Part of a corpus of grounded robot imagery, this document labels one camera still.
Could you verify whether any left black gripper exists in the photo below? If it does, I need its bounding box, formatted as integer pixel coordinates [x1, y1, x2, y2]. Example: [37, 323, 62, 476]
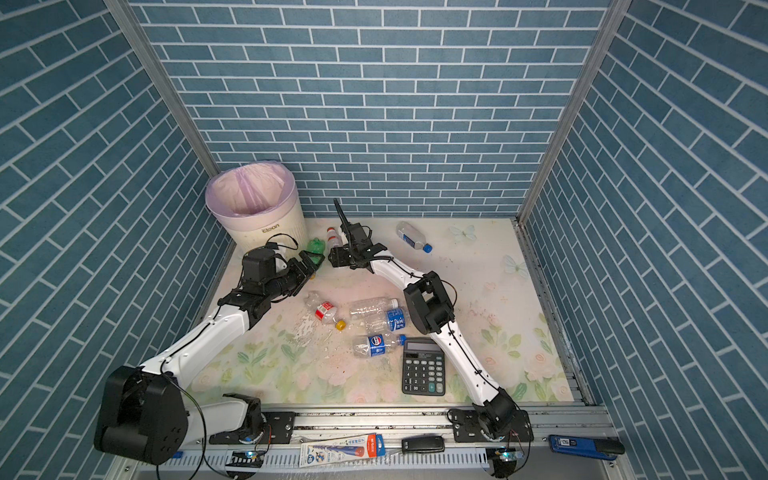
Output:
[262, 250, 324, 302]

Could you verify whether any green plastic bottle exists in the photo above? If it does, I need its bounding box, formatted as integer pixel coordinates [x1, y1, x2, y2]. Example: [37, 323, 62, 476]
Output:
[306, 238, 326, 263]

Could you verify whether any clear bottle blue cap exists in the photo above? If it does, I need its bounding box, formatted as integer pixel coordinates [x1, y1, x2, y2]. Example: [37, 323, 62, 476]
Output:
[396, 221, 433, 253]

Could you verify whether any white bottle red cap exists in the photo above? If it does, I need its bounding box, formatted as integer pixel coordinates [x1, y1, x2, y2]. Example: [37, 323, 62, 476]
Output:
[326, 227, 343, 250]

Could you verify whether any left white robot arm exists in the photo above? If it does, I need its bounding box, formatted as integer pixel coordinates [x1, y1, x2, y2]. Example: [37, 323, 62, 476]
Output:
[94, 243, 324, 465]

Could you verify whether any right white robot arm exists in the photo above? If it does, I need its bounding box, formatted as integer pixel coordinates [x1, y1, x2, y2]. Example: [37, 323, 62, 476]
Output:
[330, 218, 522, 440]

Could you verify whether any white plastic trash bin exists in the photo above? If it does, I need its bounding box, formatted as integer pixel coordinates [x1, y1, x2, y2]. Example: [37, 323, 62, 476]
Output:
[205, 161, 309, 256]

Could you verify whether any pink bin liner bag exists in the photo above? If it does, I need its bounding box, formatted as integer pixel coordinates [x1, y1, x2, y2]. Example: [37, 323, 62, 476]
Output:
[205, 161, 299, 232]

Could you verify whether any clear bottle white cap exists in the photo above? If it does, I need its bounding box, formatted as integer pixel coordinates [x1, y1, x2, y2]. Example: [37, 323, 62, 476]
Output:
[348, 297, 399, 317]

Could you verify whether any red-label bottle yellow cap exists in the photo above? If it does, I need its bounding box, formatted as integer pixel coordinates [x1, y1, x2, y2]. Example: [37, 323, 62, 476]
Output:
[304, 291, 347, 331]

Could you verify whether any blue-label water bottle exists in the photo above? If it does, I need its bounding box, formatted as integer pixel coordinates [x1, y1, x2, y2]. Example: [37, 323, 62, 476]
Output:
[364, 307, 410, 336]

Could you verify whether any pepsi label bottle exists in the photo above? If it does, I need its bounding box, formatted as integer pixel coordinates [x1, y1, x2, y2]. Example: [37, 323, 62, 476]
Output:
[352, 333, 406, 357]

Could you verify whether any black desk calculator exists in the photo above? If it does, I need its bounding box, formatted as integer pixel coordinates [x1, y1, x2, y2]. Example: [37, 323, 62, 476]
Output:
[401, 337, 446, 397]

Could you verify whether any left small circuit board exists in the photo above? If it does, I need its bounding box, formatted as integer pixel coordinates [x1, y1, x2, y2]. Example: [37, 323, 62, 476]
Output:
[226, 450, 266, 469]

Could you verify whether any small circuit board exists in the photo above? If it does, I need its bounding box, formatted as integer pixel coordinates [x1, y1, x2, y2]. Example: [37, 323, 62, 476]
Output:
[490, 447, 525, 463]
[226, 450, 266, 469]

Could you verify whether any red white toothpaste box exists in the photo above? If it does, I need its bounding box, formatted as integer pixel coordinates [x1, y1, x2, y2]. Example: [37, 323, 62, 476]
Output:
[299, 433, 387, 468]

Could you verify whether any black car key fob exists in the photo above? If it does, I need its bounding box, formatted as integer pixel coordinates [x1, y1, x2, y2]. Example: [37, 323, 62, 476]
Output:
[401, 435, 445, 454]

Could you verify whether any right small circuit board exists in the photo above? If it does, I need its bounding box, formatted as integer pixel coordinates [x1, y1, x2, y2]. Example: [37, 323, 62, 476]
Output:
[490, 447, 525, 463]

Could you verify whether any blue black utility tool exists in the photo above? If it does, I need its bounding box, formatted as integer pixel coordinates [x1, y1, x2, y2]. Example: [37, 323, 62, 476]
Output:
[548, 435, 626, 461]

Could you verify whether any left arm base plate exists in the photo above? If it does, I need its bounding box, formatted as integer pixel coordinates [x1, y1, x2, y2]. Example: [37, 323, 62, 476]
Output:
[209, 411, 296, 445]

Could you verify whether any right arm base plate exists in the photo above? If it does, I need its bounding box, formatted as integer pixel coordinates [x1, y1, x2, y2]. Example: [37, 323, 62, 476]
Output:
[446, 409, 534, 443]

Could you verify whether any aluminium rail frame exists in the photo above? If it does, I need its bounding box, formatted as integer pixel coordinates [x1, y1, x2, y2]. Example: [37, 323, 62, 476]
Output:
[108, 404, 630, 479]

